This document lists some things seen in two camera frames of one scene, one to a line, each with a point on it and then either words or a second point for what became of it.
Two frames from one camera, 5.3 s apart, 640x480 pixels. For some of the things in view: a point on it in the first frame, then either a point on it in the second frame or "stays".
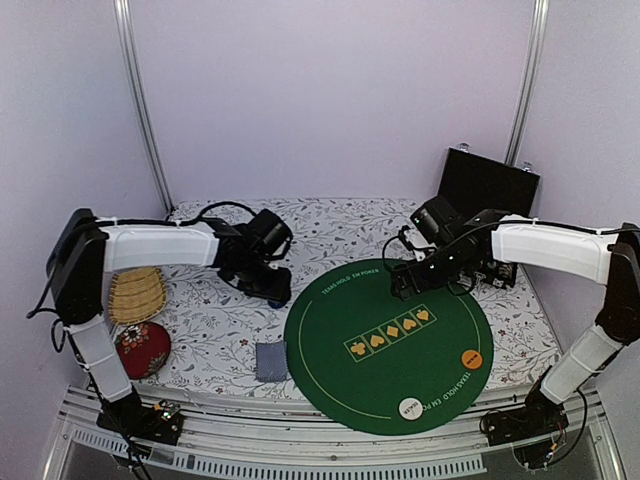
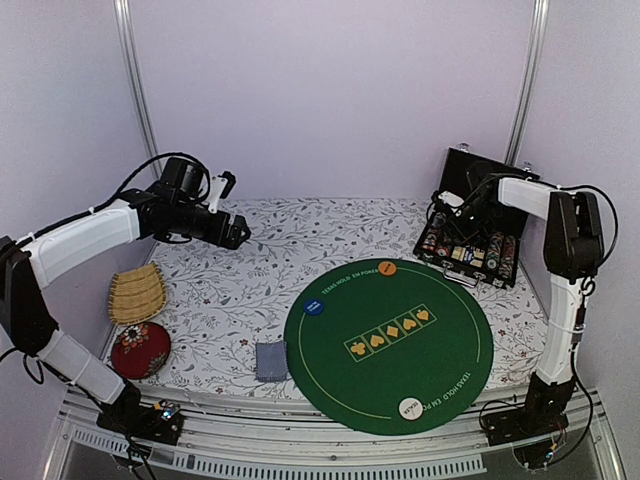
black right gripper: [421, 282] to [463, 232]
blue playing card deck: [271, 361] stays
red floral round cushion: [143, 348] stays
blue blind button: [276, 304] to [313, 307]
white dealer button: [410, 408] stays
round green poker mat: [384, 363] stays
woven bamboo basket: [136, 294] stays
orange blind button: [472, 359] to [387, 268]
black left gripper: [278, 293] to [233, 240]
